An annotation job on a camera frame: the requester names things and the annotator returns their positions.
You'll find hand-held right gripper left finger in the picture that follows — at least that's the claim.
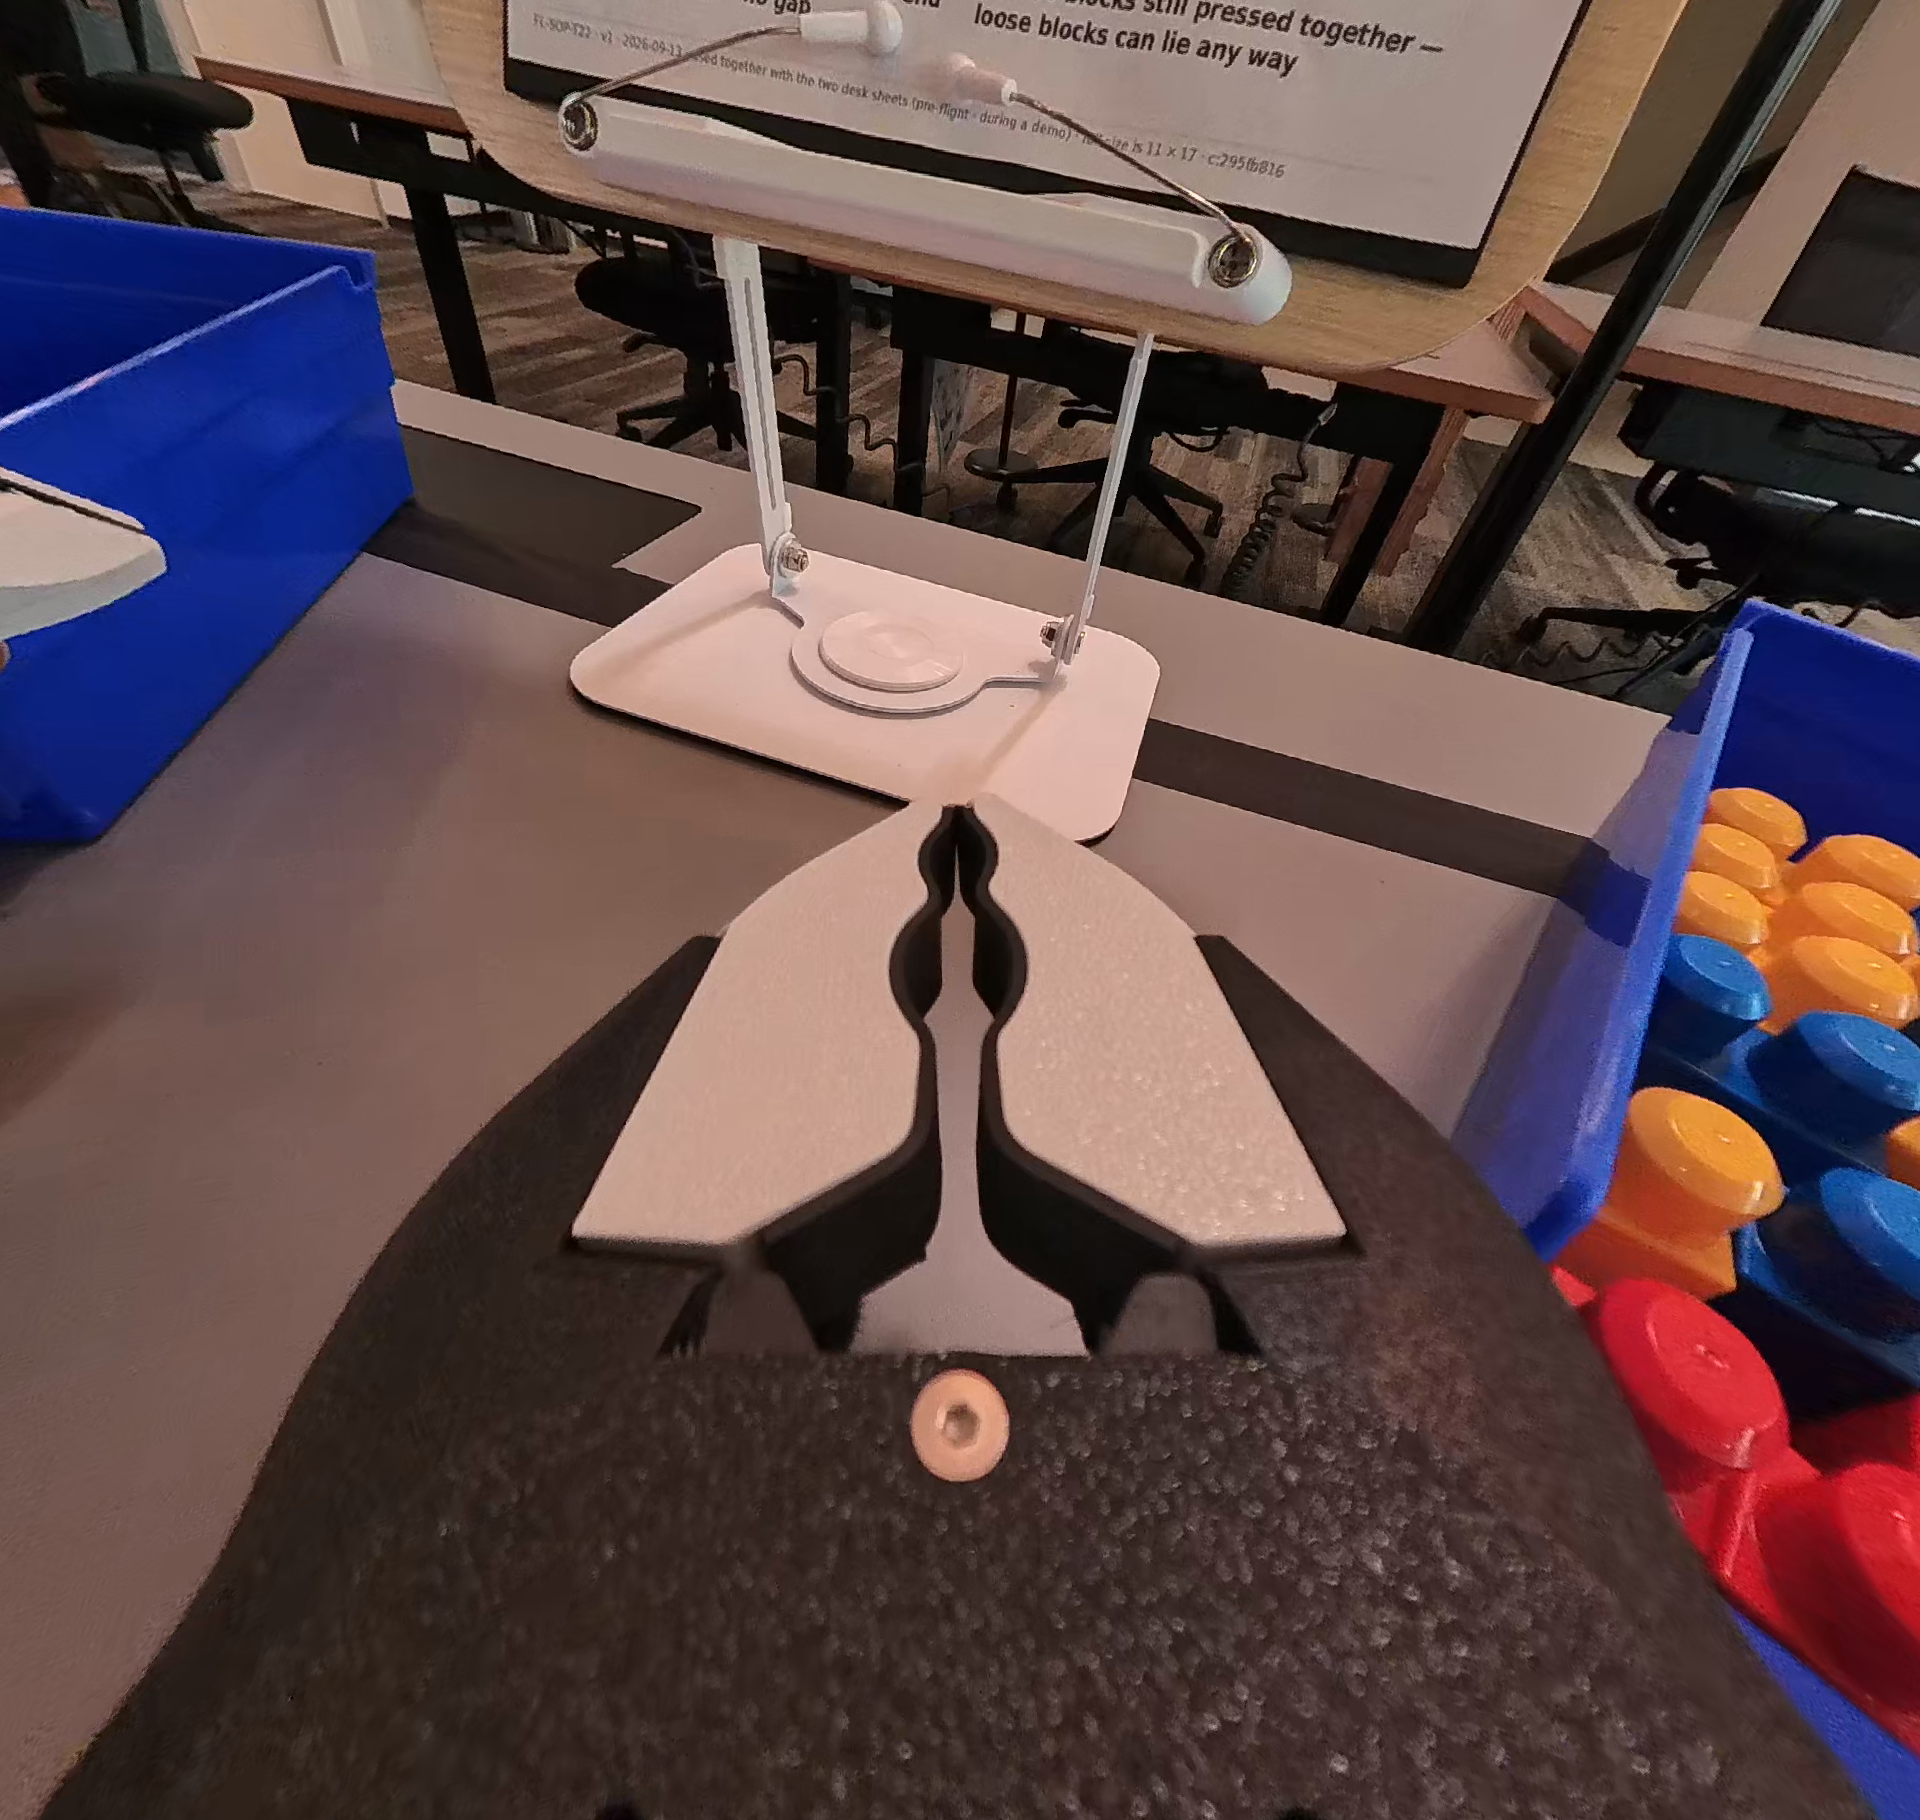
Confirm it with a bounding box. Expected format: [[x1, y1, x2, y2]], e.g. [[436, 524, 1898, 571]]
[[570, 797, 965, 1356]]

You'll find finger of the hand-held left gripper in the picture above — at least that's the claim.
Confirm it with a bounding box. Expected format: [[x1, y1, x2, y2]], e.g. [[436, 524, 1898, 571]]
[[0, 467, 170, 640]]

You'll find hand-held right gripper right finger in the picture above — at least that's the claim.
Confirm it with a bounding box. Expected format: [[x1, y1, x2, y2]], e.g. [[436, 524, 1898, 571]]
[[967, 797, 1343, 1356]]

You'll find blue plastic bin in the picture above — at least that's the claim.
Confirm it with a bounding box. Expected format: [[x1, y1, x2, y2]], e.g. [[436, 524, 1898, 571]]
[[1451, 598, 1920, 1820], [0, 205, 419, 844]]

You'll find cluster of mega blocks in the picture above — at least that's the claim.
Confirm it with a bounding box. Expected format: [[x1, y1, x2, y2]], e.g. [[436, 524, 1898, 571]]
[[1548, 786, 1920, 1720]]

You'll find white display stand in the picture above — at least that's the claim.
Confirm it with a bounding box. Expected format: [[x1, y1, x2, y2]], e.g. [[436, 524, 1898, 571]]
[[564, 234, 1168, 844]]

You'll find black office chair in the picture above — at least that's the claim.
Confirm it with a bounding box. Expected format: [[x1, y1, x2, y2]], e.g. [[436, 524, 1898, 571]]
[[578, 234, 846, 454], [1626, 162, 1920, 629], [29, 0, 256, 229], [965, 348, 1230, 584]]

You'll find instruction sheet on white stand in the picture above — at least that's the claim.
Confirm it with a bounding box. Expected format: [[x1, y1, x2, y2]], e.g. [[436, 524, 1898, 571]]
[[419, 0, 1747, 378]]

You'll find wooden column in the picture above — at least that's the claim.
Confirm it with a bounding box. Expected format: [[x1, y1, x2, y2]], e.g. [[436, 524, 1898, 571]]
[[1368, 403, 1481, 580]]

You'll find black metal post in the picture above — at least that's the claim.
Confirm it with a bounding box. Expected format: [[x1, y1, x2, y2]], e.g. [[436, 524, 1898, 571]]
[[1404, 0, 1910, 650]]

